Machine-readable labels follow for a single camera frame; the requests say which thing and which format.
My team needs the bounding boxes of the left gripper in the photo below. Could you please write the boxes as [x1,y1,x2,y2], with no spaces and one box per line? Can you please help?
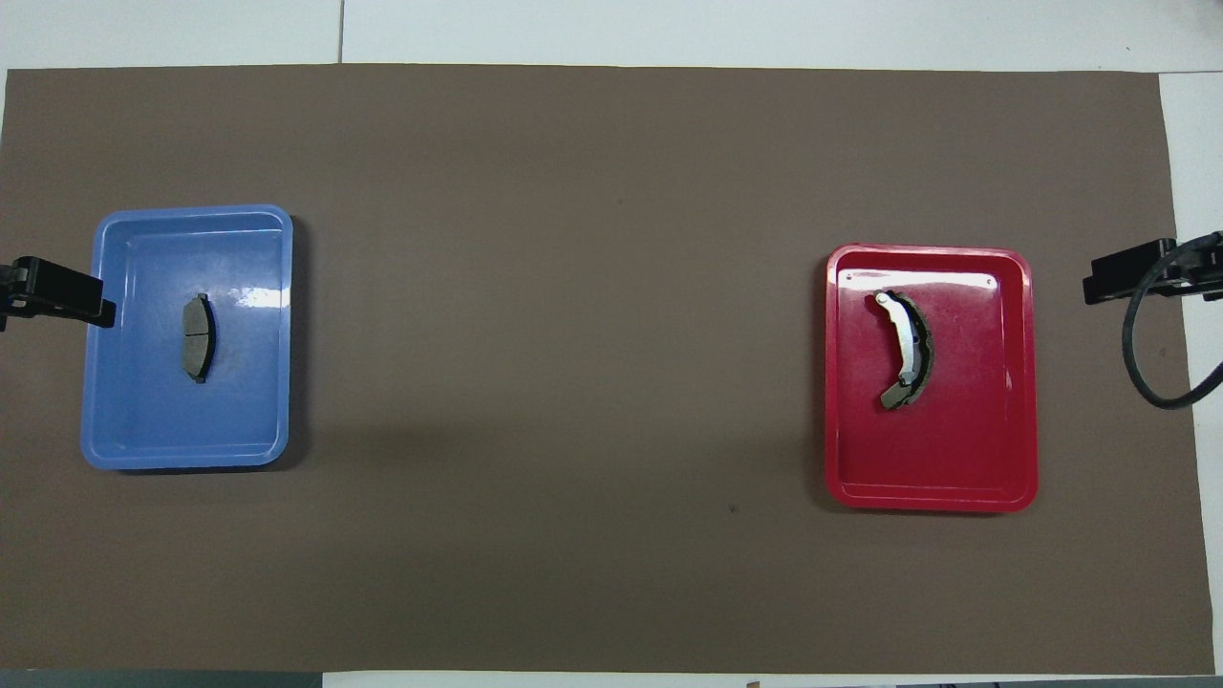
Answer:
[0,256,118,333]

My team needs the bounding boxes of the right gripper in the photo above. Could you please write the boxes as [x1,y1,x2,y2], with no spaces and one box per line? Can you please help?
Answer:
[1083,239,1223,306]

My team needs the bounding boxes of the grey brake pad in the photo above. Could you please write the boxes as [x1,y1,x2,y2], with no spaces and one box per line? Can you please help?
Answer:
[181,292,218,384]

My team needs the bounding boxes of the curved brake shoe silver plate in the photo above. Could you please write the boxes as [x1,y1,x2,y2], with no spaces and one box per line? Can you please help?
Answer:
[874,290,935,412]

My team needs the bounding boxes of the blue plastic tray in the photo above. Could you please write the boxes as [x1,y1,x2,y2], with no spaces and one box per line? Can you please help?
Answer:
[80,204,294,471]

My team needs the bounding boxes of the red plastic tray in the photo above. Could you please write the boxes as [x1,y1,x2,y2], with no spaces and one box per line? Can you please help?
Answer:
[825,243,1040,513]

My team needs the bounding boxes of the brown table mat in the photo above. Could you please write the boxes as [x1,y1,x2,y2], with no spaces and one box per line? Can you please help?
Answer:
[0,63,1216,676]

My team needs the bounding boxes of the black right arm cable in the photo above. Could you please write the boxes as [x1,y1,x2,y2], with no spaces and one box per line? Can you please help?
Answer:
[1123,231,1223,411]

